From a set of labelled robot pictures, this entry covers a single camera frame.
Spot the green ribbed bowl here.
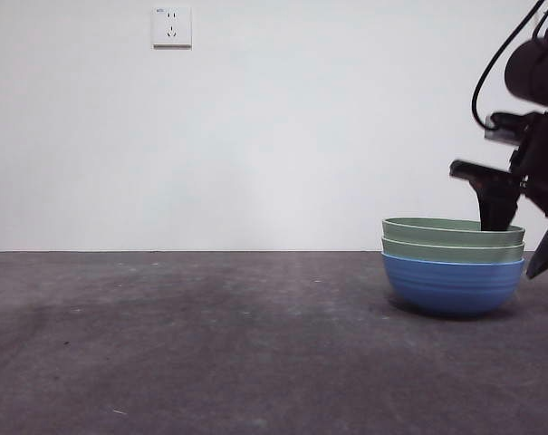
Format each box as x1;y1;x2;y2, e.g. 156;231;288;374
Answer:
381;217;526;248
380;236;526;265

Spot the blue ribbed bowl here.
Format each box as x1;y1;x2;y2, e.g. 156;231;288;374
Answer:
380;252;526;318

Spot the pale grey right wrist camera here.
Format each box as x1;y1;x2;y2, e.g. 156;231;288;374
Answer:
484;111;535;148

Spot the black cable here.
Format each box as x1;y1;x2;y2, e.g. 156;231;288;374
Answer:
531;0;548;40
471;0;546;132

